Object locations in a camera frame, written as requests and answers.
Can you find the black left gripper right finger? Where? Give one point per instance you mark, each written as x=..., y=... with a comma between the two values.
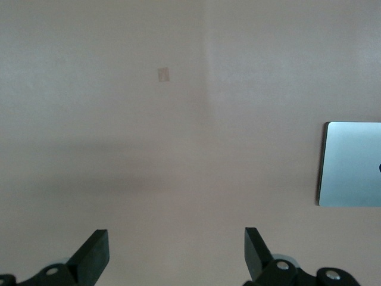
x=262, y=268

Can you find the small brown tape patch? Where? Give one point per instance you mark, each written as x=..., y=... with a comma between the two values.
x=163, y=74

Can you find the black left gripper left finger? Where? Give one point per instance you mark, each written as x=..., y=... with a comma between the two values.
x=89, y=262

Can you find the grey aluminium laptop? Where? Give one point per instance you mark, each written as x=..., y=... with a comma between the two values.
x=351, y=167

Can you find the brown table cover mat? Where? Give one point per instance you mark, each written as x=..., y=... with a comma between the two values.
x=119, y=149

